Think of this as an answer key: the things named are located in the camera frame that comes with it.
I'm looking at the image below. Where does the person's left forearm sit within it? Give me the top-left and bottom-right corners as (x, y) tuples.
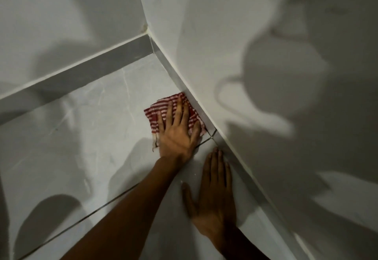
(60, 156), (184, 260)

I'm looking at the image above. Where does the red white striped cloth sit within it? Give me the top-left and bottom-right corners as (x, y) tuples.
(144, 92), (207, 153)

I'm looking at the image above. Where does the person's right hand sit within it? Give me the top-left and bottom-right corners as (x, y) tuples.
(181, 147), (237, 240)

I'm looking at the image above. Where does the person's right forearm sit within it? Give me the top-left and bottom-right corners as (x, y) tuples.
(212, 227), (271, 260)

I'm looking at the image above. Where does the person's left hand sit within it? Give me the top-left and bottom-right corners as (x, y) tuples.
(156, 96), (203, 166)

